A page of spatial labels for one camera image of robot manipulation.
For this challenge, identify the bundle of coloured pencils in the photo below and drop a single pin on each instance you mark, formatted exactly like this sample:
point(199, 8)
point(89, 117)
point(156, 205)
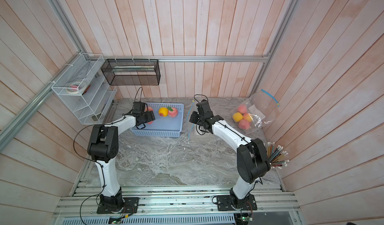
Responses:
point(276, 155)

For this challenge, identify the white wire mesh shelf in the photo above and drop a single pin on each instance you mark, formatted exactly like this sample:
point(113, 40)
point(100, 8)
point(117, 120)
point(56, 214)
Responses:
point(85, 91)

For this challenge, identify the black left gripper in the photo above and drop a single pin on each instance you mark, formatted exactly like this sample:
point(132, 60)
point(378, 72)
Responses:
point(150, 117)

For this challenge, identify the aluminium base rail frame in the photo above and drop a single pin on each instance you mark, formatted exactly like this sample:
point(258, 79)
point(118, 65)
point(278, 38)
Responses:
point(181, 200)

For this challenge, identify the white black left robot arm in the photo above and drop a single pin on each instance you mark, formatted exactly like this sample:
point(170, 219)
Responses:
point(104, 146)

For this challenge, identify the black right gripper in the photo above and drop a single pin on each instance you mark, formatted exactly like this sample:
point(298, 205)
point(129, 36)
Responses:
point(193, 119)

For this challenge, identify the black mesh wall basket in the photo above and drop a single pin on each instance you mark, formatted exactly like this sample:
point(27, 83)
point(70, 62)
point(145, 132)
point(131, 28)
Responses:
point(132, 72)

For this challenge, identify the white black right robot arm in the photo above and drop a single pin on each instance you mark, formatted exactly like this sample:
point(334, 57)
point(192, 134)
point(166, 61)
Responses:
point(252, 160)

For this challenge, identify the clear zip-top bag blue zipper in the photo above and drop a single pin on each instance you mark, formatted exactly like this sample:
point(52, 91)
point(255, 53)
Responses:
point(264, 109)

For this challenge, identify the large pink peach front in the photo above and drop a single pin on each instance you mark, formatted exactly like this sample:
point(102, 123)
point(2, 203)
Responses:
point(242, 109)

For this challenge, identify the yellow red peach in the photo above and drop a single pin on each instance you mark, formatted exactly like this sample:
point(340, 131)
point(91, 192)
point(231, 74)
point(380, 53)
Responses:
point(237, 117)

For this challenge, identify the light blue plastic basket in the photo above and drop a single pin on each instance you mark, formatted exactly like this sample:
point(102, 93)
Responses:
point(163, 126)

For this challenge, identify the tape roll on shelf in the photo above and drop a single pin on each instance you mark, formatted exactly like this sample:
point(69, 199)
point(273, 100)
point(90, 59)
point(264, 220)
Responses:
point(75, 87)

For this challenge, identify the orange peach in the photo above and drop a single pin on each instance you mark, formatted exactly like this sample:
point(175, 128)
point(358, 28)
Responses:
point(247, 117)

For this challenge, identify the yellow mango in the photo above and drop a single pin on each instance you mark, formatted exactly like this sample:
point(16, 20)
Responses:
point(163, 112)

